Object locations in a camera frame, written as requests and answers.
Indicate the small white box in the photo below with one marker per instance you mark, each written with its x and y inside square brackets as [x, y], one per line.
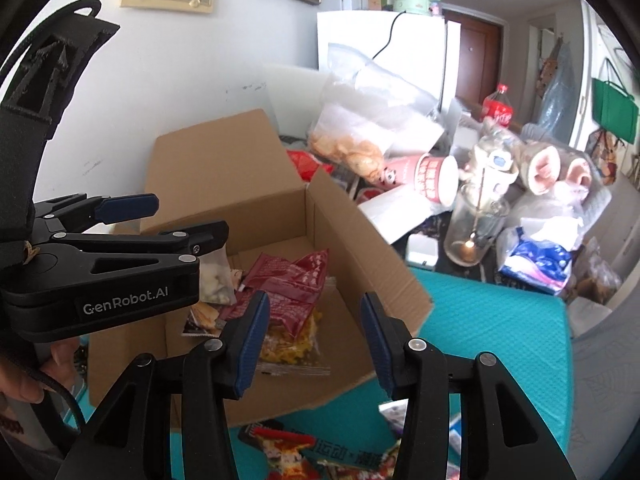
[422, 250]

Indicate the printed tote bag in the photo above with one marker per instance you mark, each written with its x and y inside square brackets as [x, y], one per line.
[607, 155]

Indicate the teal foam mat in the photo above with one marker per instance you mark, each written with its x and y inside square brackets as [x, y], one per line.
[490, 335]

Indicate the brown door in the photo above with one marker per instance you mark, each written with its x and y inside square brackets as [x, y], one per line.
[475, 55]

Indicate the pink instant noodle cup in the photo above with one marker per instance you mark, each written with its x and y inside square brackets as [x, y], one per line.
[425, 177]

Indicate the white foam board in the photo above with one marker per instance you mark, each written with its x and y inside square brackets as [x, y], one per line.
[290, 95]

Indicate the metal spoon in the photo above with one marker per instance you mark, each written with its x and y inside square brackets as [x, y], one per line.
[478, 210]

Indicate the person's left hand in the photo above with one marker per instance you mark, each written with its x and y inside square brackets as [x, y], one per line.
[65, 355]

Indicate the clear bag of snacks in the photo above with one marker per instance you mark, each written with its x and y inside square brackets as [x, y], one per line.
[595, 270]

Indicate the white fridge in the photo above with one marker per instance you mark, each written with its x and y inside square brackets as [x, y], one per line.
[360, 30]

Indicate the brown cardboard box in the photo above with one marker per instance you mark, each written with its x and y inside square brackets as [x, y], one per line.
[225, 170]

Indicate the grey pink plush toy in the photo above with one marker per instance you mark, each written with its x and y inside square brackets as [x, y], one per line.
[550, 170]

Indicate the red plastic packet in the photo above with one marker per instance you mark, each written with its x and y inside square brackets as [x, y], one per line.
[307, 162]

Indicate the blue tissue pack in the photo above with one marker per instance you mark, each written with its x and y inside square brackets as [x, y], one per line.
[540, 257]

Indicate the clear bag of chips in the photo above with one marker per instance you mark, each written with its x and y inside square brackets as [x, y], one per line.
[350, 145]

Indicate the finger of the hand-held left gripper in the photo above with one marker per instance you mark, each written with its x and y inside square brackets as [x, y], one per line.
[130, 206]
[200, 237]

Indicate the grey leaf pattern chair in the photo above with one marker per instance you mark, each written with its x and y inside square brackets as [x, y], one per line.
[605, 385]

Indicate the white paper sheet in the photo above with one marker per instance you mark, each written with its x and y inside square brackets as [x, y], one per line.
[395, 215]

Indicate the clear glass cup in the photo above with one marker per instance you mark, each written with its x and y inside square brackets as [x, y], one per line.
[475, 237]

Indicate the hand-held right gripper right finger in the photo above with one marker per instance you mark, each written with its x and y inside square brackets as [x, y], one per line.
[377, 345]

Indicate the cola bottle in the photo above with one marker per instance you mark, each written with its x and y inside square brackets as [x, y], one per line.
[497, 107]

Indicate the small brown red packet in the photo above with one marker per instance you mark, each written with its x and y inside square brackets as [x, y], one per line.
[387, 465]

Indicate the large clear plastic bag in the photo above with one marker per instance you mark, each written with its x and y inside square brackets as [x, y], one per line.
[380, 80]

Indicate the clear zip bag white pieces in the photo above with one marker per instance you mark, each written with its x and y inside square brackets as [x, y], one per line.
[217, 280]

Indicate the clear blue plastic bag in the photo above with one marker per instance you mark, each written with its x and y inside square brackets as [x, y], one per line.
[562, 90]

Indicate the brown seaweed roll packet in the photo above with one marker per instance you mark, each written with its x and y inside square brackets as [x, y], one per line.
[200, 321]

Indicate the green tote bag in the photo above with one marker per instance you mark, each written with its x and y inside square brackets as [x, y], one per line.
[615, 105]

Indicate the blue white snack packet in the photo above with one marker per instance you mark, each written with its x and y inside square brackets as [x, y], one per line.
[456, 435]

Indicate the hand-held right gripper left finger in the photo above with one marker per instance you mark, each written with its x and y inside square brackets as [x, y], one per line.
[250, 345]

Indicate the white water bottle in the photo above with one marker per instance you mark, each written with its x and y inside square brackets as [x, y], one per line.
[495, 157]

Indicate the white plastic bag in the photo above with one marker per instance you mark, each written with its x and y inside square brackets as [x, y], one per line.
[550, 210]

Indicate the dark red snack packet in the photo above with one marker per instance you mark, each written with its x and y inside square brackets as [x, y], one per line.
[285, 317]
[295, 275]

